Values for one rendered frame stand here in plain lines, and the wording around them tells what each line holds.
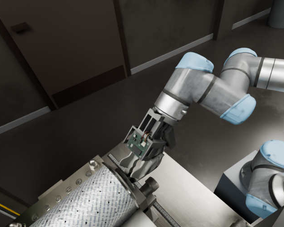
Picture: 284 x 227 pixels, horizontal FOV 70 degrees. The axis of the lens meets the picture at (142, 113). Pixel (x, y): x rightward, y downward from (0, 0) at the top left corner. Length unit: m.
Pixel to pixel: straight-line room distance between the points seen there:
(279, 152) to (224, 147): 1.34
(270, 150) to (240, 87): 0.35
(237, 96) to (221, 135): 1.73
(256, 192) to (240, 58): 0.41
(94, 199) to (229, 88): 0.38
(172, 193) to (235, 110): 0.53
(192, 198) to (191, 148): 1.19
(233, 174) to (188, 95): 0.58
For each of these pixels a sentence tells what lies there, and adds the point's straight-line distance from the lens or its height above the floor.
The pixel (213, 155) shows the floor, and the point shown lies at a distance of 2.05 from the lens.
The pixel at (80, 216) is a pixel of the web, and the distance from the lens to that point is 0.49.
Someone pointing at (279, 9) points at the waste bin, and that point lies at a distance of 3.98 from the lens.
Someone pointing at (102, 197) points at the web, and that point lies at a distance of 0.49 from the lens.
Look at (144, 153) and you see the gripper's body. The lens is 0.46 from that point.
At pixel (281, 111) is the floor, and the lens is 2.62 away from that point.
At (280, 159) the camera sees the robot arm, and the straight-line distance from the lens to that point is 0.79.
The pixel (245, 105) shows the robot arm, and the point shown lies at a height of 1.42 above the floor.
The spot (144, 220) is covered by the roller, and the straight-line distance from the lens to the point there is 0.54.
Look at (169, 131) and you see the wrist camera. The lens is 0.51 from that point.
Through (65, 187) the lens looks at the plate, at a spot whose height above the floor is 1.03.
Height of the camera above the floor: 1.75
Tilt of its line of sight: 49 degrees down
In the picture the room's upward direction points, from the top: 8 degrees counter-clockwise
